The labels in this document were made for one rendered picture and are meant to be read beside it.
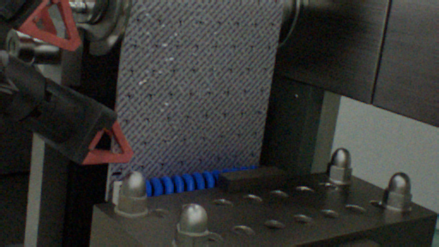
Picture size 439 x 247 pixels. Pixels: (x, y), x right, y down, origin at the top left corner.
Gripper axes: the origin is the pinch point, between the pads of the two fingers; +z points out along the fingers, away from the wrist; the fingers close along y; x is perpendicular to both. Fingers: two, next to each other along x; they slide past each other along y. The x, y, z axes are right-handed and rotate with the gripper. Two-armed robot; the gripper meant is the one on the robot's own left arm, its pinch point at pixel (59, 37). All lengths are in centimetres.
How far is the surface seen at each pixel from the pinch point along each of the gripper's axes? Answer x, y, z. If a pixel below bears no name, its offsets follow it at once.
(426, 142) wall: 118, -127, 255
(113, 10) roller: 5.9, 2.5, 1.6
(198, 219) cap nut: -6.8, 21.0, 13.1
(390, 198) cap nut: 11.3, 20.0, 38.1
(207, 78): 8.7, 3.6, 16.9
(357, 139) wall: 109, -169, 262
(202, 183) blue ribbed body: -1.5, 7.0, 23.8
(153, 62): 5.0, 3.7, 9.2
